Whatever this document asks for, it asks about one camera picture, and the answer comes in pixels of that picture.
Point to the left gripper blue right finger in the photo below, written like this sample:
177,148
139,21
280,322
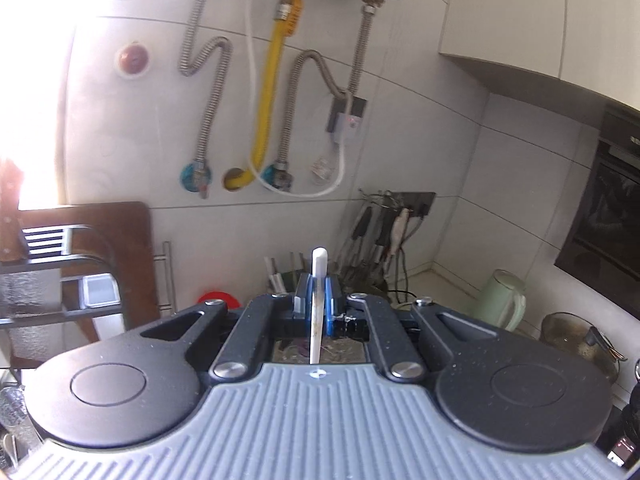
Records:
371,320

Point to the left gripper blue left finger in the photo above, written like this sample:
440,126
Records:
256,328

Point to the white chopstick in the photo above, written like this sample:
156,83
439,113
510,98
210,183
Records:
319,260

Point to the green utensil holder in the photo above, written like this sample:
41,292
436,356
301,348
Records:
283,282

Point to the red lid plastic jar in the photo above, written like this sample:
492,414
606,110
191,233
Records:
231,302

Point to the green electric kettle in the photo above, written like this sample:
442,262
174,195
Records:
502,301

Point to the wooden cutting board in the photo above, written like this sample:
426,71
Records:
127,229

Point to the black wok with lid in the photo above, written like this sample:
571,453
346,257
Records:
576,335

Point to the black dish rack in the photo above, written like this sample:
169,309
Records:
59,290

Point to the built-in black oven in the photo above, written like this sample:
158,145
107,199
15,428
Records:
602,248

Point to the wall power outlet strip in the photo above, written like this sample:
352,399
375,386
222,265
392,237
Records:
419,204

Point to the red round wall cap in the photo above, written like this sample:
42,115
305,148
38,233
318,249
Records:
132,60

